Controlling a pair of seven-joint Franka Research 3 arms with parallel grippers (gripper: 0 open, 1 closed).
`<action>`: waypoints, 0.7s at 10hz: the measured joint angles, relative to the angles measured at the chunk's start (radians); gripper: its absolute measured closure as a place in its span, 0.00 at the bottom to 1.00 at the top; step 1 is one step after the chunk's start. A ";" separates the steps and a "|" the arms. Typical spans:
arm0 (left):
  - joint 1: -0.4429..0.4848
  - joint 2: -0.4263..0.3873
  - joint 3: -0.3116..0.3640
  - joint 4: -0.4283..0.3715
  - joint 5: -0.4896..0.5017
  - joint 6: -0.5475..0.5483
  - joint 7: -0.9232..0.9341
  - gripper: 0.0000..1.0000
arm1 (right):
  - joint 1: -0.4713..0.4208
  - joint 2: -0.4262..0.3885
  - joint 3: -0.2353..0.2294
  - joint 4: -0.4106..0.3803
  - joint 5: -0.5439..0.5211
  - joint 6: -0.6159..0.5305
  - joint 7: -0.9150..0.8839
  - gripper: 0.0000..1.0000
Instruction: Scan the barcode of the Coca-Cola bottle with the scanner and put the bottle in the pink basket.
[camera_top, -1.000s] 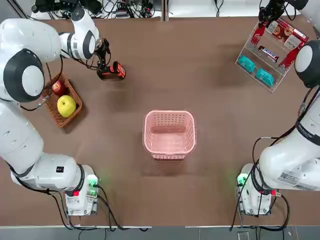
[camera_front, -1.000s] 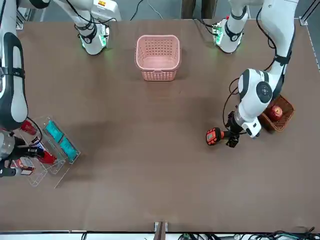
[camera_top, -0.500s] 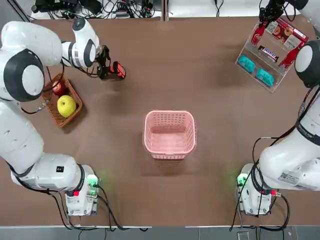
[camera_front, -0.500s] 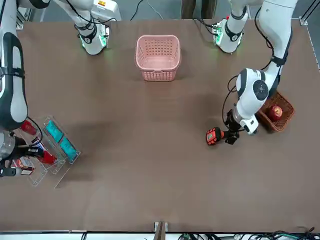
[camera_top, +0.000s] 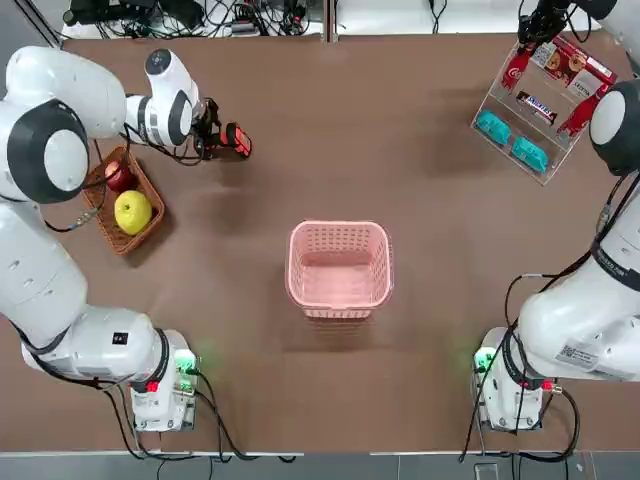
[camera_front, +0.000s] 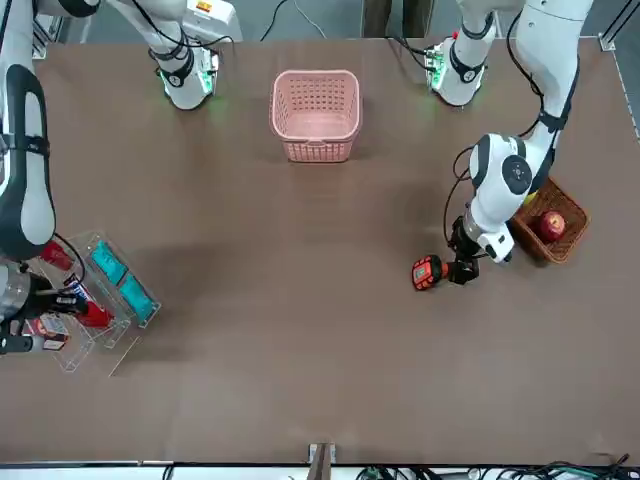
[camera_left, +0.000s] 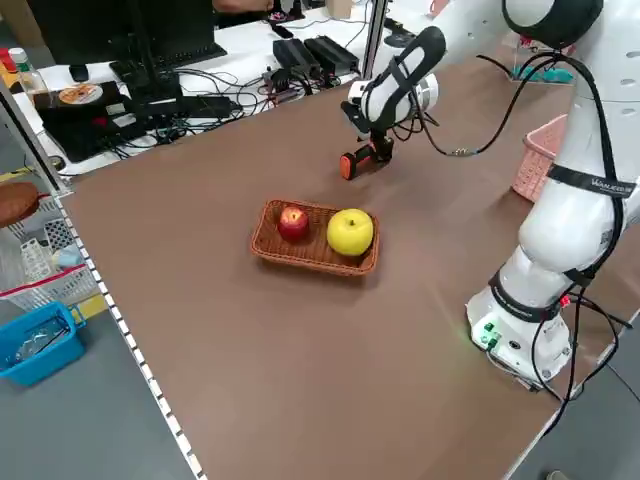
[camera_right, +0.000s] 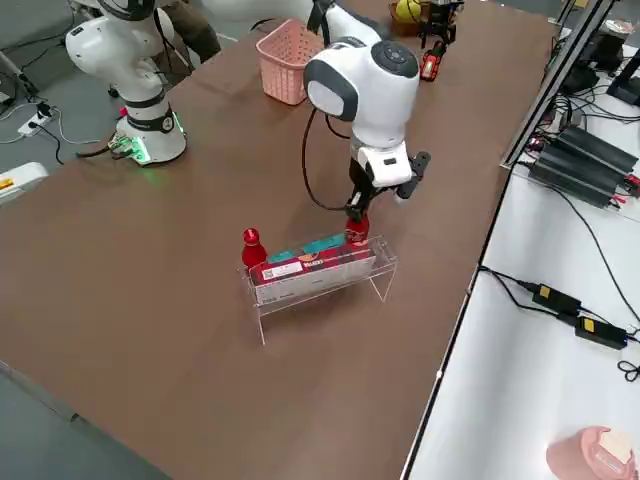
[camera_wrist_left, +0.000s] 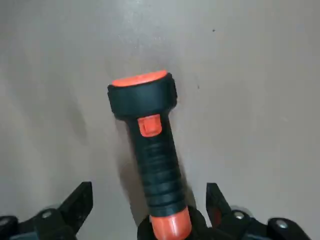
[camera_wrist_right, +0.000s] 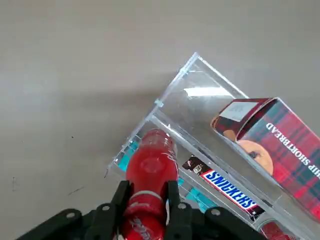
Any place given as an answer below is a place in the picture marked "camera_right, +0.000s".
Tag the black power supply unit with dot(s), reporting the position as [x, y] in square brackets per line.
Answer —
[600, 147]
[575, 175]

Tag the aluminium frame bar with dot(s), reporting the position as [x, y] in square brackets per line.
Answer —
[554, 82]

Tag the black power adapter brick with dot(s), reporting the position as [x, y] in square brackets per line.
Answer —
[555, 298]
[600, 332]

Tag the yellow apple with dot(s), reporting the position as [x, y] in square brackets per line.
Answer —
[407, 11]

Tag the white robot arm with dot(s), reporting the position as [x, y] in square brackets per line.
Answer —
[370, 90]

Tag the red plaid cookie box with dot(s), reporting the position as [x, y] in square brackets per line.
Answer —
[310, 280]

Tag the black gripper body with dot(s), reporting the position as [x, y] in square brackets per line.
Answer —
[443, 12]
[361, 182]

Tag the pink round container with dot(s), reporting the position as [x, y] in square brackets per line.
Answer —
[575, 455]

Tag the clear acrylic shelf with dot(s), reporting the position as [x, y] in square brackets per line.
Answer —
[382, 252]

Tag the red Coca-Cola bottle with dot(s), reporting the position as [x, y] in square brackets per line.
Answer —
[357, 235]
[254, 252]

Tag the white power strip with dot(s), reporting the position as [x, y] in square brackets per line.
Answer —
[35, 125]

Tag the black monitor stand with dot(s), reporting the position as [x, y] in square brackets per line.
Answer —
[625, 85]

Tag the white device with yellow mark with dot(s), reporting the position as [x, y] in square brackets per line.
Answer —
[20, 180]

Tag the pink plastic basket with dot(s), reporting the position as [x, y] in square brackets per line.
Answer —
[285, 65]

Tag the person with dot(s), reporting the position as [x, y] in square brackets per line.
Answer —
[195, 30]

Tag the teal snack packet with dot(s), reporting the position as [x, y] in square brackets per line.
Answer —
[324, 245]
[284, 256]

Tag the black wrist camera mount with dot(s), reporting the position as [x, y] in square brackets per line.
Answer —
[417, 172]

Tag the brown wicker tray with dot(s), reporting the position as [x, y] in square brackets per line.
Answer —
[400, 27]

